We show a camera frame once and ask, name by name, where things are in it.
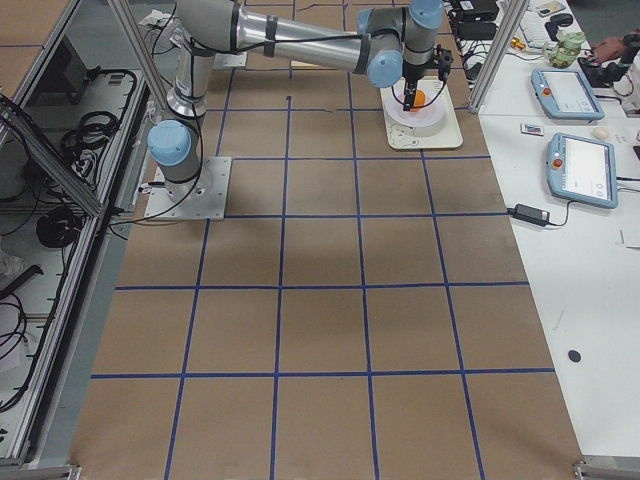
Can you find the blue teach pendant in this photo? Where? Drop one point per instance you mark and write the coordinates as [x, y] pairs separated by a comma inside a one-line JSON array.
[[582, 170], [566, 95]]

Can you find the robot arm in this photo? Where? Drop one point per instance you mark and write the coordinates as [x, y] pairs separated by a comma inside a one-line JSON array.
[[389, 44]]

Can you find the beige round ball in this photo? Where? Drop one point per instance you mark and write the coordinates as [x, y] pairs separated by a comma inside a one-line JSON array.
[[601, 133]]

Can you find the far blue teach pendant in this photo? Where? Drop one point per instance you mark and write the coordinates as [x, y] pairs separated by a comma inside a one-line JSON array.
[[566, 95]]

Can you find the bamboo cutting board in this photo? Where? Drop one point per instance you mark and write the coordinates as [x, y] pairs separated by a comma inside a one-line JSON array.
[[303, 65]]

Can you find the white keyboard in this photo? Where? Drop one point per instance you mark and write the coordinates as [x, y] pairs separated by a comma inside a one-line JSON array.
[[533, 30]]

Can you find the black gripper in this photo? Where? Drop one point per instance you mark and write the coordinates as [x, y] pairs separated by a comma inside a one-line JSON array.
[[413, 75]]

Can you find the near blue teach pendant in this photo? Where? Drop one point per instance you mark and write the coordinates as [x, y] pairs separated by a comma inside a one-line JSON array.
[[582, 170]]

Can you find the black round cap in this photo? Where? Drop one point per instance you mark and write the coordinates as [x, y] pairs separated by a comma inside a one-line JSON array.
[[574, 356]]

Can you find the aluminium frame post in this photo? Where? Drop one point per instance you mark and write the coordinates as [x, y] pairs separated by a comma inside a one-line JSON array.
[[513, 12]]

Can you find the black power adapter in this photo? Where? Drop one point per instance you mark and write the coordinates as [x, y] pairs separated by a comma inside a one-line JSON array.
[[529, 214]]

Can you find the white round plate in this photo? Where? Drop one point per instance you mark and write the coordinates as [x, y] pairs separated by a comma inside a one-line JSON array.
[[427, 121]]

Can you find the orange fruit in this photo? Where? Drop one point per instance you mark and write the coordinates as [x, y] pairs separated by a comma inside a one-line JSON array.
[[419, 100]]

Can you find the small white card box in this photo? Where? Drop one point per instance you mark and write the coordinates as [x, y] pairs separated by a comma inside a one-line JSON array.
[[532, 129]]

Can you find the green plush toy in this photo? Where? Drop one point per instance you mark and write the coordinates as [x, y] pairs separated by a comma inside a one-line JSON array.
[[565, 50]]

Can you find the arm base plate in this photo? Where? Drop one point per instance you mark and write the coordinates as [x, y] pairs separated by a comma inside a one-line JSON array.
[[205, 199], [229, 61]]

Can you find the cream bear tray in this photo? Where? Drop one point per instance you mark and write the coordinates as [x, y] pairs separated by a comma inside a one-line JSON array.
[[448, 138]]

